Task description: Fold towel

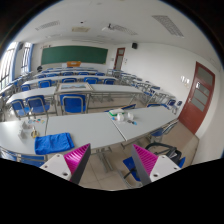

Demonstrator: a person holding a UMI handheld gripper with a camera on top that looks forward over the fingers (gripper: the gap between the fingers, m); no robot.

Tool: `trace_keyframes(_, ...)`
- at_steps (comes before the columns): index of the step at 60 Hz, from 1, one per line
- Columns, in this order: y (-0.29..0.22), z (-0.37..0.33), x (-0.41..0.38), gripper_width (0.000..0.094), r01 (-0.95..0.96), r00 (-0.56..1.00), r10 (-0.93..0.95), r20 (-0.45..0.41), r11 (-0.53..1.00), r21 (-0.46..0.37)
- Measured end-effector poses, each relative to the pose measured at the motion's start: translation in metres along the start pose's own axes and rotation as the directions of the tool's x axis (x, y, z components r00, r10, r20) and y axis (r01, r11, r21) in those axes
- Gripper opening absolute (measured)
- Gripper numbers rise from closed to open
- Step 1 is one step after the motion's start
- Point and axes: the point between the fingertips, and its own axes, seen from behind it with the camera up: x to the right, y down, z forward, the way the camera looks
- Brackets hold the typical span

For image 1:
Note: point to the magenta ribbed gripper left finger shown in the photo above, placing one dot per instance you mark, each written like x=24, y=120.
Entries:
x=76, y=161

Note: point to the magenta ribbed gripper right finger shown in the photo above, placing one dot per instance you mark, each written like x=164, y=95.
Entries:
x=144, y=161

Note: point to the blue folded towel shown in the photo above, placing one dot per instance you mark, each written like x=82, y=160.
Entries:
x=53, y=143

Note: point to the blue chair under table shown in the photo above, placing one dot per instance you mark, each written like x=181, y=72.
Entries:
x=129, y=163

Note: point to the blue chair right of table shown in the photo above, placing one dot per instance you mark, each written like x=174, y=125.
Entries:
x=158, y=134

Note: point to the black office chair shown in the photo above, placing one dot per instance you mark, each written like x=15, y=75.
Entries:
x=170, y=151

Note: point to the white cup right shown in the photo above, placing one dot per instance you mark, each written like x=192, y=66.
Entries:
x=130, y=116

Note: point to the white cup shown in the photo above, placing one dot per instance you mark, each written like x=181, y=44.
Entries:
x=120, y=117
x=130, y=116

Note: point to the white cup left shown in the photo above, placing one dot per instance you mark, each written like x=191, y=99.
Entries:
x=120, y=117

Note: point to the blue chair centre row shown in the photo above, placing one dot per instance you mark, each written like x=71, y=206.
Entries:
x=73, y=103

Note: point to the blue chair row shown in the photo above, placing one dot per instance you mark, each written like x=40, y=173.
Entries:
x=73, y=103
x=37, y=104

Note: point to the blue chair left row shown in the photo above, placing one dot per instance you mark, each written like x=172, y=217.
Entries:
x=37, y=104

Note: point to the framed board on desk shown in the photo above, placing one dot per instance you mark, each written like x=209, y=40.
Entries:
x=74, y=87

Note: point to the blue chair far left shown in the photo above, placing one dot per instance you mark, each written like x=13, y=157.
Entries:
x=19, y=108

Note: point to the orange lectern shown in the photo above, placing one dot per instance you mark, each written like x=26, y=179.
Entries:
x=73, y=63

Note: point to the dark red side door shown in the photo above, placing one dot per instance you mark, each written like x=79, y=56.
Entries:
x=199, y=98

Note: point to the dark red far door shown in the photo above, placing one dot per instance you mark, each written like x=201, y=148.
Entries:
x=119, y=58

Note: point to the green chalkboard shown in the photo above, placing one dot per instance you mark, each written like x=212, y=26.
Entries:
x=85, y=54

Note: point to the left window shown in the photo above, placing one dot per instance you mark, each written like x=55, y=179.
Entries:
x=7, y=63

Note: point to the ceiling projector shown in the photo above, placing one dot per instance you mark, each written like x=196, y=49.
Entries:
x=108, y=28

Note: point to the black wall speaker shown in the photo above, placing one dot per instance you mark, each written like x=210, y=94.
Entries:
x=134, y=45

